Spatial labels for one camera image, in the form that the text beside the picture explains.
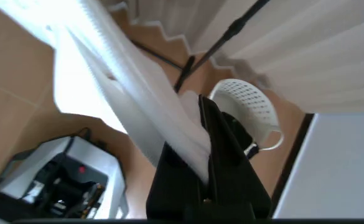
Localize black clothes rack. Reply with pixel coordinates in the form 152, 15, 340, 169
131, 0, 271, 93

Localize beige curtain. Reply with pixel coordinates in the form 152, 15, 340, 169
102, 0, 364, 114

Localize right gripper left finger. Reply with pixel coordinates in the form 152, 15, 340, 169
146, 141, 212, 220

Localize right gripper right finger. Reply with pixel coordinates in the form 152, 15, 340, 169
198, 95, 272, 220

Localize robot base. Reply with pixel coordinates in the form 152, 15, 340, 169
0, 135, 129, 222

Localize white laundry basket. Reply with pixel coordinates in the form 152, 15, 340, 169
208, 78, 284, 152

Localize white printed t-shirt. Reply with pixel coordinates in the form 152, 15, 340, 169
0, 0, 213, 185

